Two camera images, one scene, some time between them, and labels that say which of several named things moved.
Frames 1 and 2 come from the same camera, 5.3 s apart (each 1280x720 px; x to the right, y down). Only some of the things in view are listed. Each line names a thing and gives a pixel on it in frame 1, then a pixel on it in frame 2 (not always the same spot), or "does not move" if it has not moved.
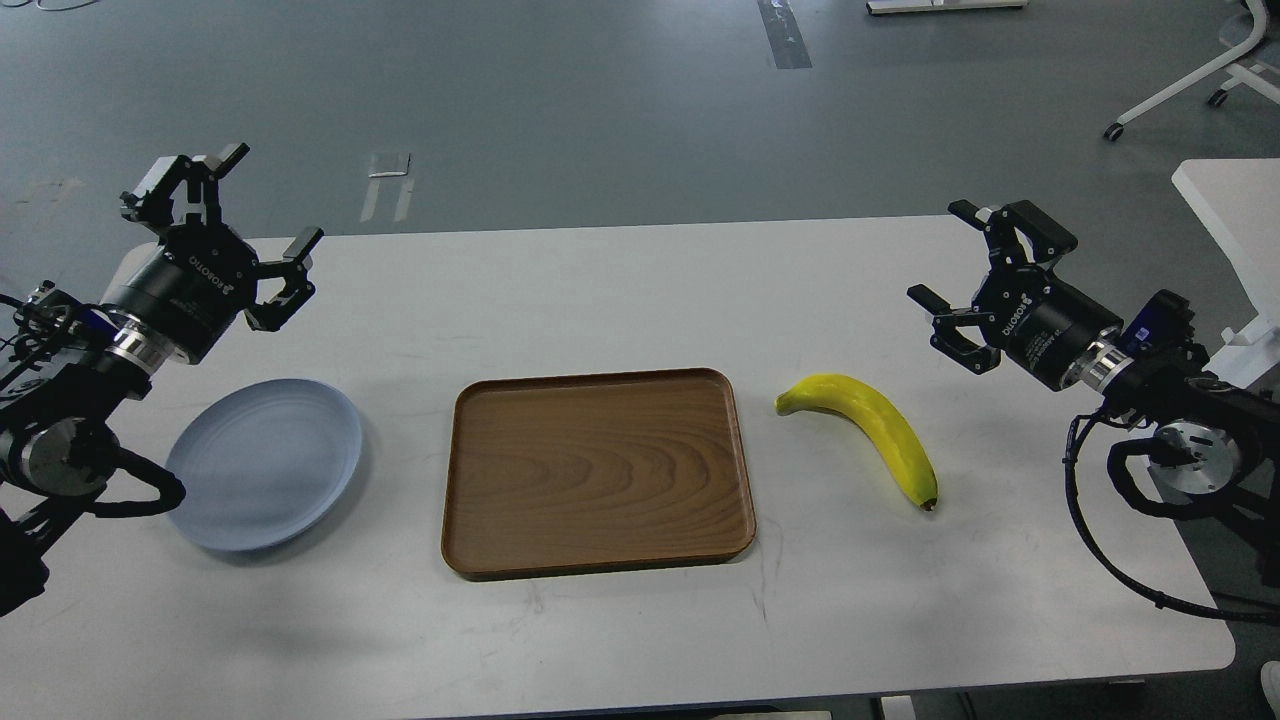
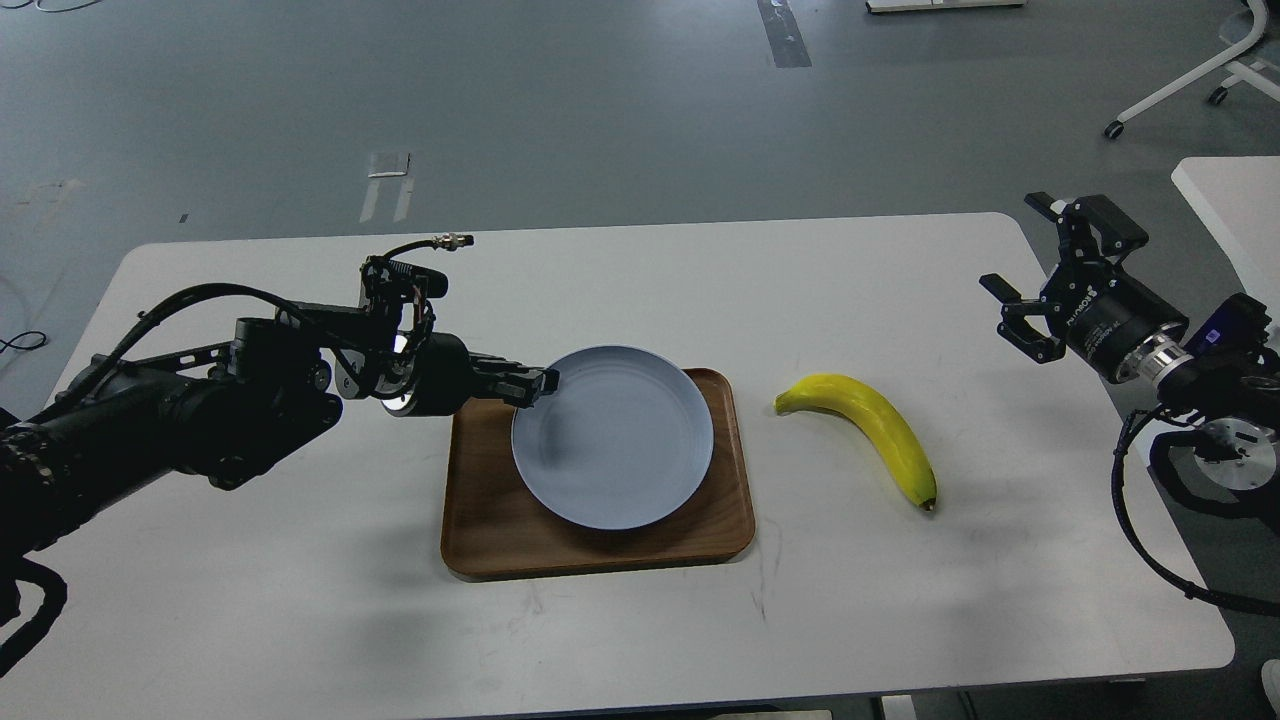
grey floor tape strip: (784, 35) does not move
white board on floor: (908, 6) does not move
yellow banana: (872, 407) does not move
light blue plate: (264, 464) → (626, 439)
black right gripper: (1039, 318) → (1092, 303)
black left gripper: (189, 288) → (448, 376)
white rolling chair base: (1236, 66) does not move
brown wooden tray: (576, 472) does not move
